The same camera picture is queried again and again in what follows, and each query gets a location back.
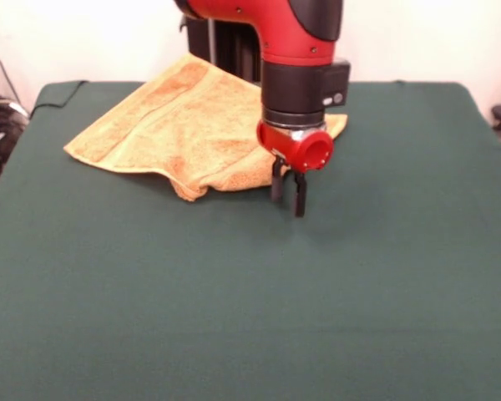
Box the dark green table cloth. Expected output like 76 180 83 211
0 79 501 401

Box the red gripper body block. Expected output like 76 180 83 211
256 119 335 174

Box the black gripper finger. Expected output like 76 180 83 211
271 155 288 204
291 169 308 219

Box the tan terry towel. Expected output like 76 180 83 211
62 53 349 203

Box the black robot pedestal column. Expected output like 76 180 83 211
179 12 263 83

